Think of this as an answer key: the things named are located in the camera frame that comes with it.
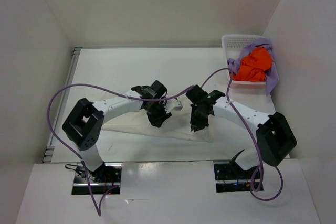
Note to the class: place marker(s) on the lavender t shirt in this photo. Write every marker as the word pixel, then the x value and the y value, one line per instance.
pixel 272 77

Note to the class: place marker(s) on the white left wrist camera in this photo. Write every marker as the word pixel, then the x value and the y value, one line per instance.
pixel 173 105

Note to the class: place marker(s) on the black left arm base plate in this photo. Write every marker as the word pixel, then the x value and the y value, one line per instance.
pixel 107 179

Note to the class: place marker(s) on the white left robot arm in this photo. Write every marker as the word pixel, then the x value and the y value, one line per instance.
pixel 84 123

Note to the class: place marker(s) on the orange t shirt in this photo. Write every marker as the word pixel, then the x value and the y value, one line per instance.
pixel 253 67

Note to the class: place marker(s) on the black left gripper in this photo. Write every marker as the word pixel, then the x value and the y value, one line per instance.
pixel 157 120

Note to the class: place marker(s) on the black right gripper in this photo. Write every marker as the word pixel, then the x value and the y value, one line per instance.
pixel 195 124

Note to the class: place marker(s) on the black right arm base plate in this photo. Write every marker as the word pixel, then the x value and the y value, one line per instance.
pixel 231 178

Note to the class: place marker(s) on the white t shirt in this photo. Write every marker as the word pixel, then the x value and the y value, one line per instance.
pixel 177 126

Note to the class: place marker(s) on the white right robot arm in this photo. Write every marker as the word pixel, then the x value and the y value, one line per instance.
pixel 272 133

